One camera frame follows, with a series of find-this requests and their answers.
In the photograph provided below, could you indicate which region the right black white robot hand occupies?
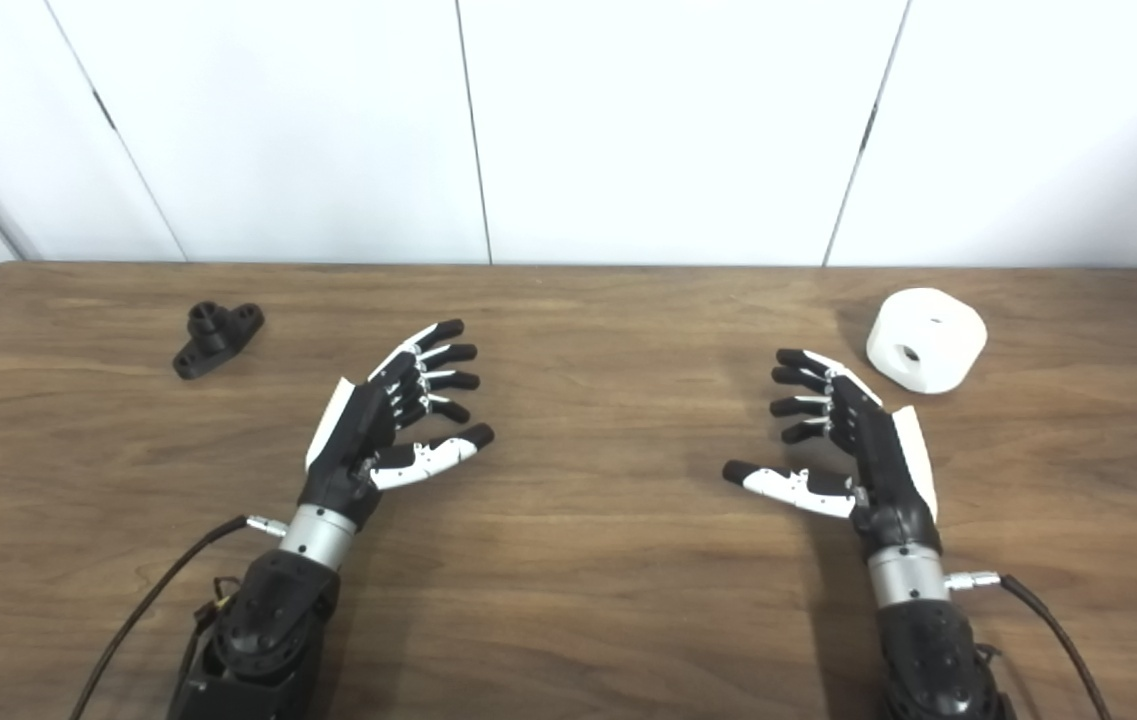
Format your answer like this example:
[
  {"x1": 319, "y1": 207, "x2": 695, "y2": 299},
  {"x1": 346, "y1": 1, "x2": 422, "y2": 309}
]
[{"x1": 723, "y1": 348, "x2": 951, "y2": 609}]

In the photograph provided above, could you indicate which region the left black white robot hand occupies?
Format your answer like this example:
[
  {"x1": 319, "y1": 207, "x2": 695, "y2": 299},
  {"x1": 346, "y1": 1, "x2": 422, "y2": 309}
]
[{"x1": 280, "y1": 319, "x2": 496, "y2": 573}]

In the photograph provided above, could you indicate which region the round white plastic piece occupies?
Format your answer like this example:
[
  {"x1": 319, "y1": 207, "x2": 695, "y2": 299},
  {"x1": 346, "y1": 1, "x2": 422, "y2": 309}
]
[{"x1": 866, "y1": 288, "x2": 988, "y2": 395}]

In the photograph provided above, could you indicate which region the black flanged holder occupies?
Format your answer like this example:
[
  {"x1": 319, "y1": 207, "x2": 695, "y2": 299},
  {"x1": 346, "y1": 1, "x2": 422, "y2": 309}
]
[{"x1": 172, "y1": 301, "x2": 266, "y2": 381}]

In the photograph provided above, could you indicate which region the left thin yellow-tipped wire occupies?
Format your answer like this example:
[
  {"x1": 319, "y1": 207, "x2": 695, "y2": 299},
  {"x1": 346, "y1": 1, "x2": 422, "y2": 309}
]
[{"x1": 190, "y1": 574, "x2": 241, "y2": 641}]

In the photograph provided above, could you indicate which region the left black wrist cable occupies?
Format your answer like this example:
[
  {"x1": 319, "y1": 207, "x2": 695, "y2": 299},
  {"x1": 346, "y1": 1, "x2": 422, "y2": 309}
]
[{"x1": 68, "y1": 514, "x2": 289, "y2": 720}]

